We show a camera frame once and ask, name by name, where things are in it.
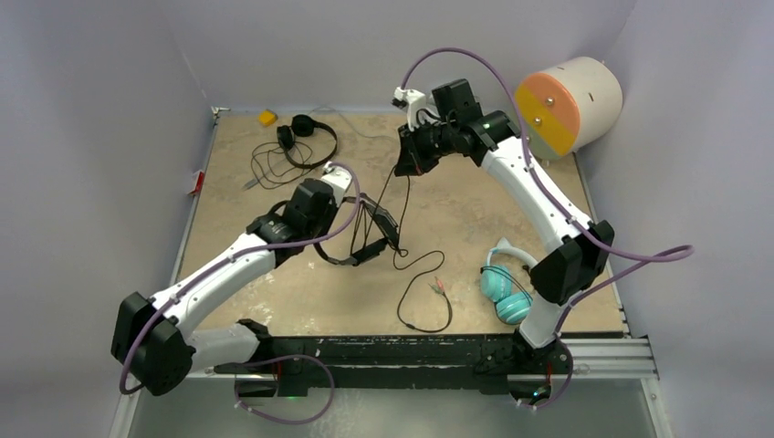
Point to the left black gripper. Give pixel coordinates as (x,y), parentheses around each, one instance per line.
(331,210)

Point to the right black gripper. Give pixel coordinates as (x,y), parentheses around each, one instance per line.
(413,161)

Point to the teal cat-ear headphones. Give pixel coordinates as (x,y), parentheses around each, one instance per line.
(511,300)

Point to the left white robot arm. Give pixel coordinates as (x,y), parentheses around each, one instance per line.
(157,339)

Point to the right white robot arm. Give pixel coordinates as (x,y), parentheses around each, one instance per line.
(493,142)

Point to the black over-ear headphones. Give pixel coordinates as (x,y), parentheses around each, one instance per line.
(300,147)

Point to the small yellow block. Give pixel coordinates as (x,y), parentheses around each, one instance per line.
(267,118)

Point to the round pastel drawer box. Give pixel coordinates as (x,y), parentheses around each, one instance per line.
(568,106)

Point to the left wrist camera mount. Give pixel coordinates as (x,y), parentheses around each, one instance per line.
(338,178)

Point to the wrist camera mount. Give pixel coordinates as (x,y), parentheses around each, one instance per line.
(338,178)
(410,101)

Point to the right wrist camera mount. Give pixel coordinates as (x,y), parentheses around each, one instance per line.
(410,101)

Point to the red tag on wall edge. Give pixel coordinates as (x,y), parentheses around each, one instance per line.
(197,182)

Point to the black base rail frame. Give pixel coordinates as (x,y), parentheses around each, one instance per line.
(493,364)

